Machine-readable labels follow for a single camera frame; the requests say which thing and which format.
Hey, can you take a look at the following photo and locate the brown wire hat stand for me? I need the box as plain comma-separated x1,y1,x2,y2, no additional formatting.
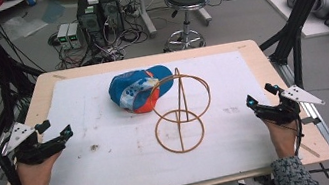
144,61,221,158

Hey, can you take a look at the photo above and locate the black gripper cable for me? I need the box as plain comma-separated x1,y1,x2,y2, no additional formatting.
287,115,310,157
0,150,26,185

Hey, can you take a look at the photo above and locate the grey power supply unit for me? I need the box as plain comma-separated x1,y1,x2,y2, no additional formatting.
54,22,74,52
65,21,84,50

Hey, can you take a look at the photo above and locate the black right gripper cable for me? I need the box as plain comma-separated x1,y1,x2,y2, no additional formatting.
287,115,310,157

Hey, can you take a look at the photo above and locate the blue and orange cap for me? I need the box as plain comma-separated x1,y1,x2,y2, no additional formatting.
105,62,180,119

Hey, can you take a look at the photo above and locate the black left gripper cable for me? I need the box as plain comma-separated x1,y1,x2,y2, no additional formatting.
0,150,26,185

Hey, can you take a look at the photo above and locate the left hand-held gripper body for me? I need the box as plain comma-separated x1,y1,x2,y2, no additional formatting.
1,115,64,170

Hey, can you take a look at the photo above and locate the person's right hand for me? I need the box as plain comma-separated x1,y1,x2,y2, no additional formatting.
262,114,303,162

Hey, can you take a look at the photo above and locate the clear plastic sheet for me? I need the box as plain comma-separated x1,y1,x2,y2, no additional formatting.
0,10,50,43

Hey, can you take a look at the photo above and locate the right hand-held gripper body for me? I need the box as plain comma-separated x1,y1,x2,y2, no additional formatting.
253,79,329,130

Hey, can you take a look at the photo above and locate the white table mat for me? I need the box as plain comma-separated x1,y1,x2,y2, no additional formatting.
28,46,285,185

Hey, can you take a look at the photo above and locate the person's left hand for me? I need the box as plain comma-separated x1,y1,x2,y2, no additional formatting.
13,150,67,185

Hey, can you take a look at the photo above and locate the tangle of cables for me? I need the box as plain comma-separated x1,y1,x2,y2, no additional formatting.
46,17,153,73

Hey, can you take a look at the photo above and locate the grey metal table leg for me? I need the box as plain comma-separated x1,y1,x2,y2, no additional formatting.
136,0,159,40

